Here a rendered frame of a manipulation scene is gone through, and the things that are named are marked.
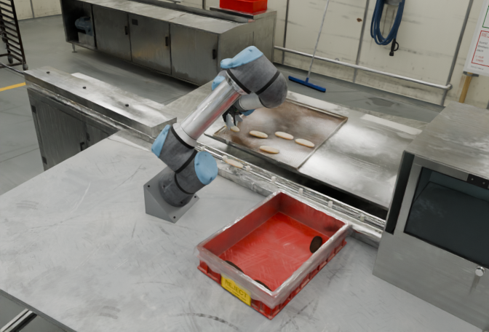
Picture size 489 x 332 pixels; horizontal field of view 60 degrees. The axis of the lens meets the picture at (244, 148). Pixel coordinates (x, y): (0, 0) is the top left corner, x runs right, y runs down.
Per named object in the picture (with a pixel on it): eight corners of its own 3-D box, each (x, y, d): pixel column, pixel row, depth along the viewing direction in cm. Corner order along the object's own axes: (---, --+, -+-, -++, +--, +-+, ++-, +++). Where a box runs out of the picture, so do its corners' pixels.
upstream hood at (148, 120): (25, 81, 283) (22, 69, 279) (50, 75, 296) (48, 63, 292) (152, 140, 218) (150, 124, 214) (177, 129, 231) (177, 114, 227)
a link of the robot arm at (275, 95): (305, 91, 150) (256, 102, 196) (284, 68, 147) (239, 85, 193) (285, 115, 148) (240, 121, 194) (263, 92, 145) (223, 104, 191)
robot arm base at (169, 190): (180, 214, 168) (194, 204, 162) (151, 188, 165) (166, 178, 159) (195, 191, 180) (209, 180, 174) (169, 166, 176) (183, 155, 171)
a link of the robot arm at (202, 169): (194, 199, 163) (216, 184, 155) (168, 176, 160) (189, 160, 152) (204, 179, 172) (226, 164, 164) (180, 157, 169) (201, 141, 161)
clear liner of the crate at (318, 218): (192, 268, 143) (191, 245, 138) (278, 206, 176) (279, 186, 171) (271, 325, 124) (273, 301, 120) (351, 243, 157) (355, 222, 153)
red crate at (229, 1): (218, 7, 535) (218, -4, 529) (234, 4, 561) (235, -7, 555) (252, 13, 511) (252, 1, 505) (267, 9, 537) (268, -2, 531)
